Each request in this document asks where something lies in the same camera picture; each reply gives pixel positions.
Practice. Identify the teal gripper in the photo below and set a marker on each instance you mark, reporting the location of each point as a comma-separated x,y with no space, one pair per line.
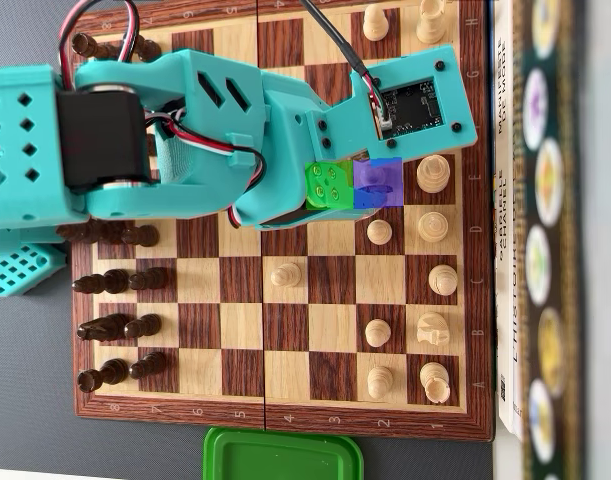
326,184

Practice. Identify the light wooden pawn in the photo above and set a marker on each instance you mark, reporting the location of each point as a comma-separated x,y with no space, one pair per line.
377,332
379,232
370,173
379,381
286,275
375,25

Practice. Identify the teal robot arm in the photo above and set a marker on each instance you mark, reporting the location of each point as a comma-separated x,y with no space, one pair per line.
15,210

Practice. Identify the light wooden queen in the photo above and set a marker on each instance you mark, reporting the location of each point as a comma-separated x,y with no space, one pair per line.
431,226

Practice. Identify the wooden folding chessboard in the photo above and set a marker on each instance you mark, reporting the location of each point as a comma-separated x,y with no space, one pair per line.
240,280

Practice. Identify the light wooden bishop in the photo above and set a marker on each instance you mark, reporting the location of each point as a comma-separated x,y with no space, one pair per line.
442,279

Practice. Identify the light wooden knight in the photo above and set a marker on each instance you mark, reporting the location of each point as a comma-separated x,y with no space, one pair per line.
431,327

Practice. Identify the light wooden rook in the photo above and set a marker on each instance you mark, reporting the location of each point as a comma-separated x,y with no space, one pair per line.
434,381
430,25

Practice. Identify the dark wooden pawn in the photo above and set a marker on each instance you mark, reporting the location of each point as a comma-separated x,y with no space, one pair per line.
141,236
143,326
147,365
148,279
150,49

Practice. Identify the white Gabrielle Chanel book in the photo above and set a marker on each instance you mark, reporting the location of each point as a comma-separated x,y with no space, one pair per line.
500,310

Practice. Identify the dark wooden queen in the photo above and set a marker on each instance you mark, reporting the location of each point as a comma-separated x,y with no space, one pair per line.
92,234

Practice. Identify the dark wooden bishop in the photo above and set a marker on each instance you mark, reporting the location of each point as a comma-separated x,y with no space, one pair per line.
107,282

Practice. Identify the dark book with oval pictures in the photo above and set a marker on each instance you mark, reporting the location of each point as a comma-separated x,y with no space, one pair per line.
567,300

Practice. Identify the dark wooden knight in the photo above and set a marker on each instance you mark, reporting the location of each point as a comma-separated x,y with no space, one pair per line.
105,327

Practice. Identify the green plastic container lid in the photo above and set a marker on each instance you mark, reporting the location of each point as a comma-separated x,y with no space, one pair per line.
285,455

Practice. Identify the dark wooden rook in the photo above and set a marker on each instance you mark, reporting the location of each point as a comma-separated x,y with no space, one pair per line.
107,372
82,44

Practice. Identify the white histoire book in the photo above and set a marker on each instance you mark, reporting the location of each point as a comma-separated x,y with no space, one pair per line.
516,400

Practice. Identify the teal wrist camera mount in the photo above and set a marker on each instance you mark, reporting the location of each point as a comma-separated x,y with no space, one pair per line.
410,64

